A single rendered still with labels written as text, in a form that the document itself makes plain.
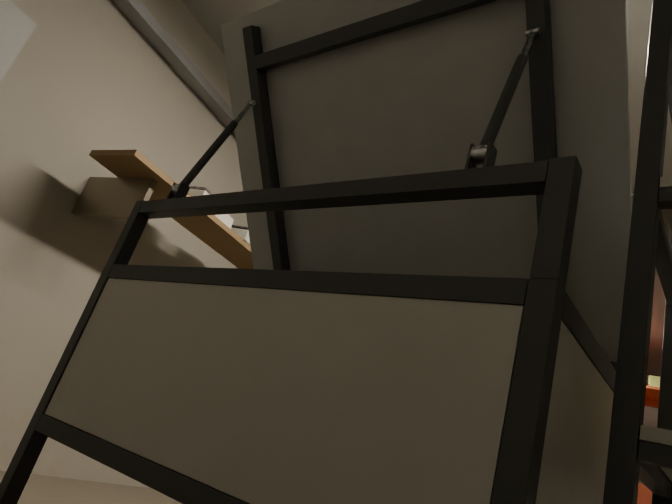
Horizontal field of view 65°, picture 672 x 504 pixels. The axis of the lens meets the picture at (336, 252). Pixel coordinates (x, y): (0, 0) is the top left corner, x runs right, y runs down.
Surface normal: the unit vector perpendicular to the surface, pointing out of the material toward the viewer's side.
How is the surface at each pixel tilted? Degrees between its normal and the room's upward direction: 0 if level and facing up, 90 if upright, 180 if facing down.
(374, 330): 90
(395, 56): 127
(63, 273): 90
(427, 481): 90
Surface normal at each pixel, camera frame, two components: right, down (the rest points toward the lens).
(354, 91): -0.61, 0.18
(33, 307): 0.87, 0.09
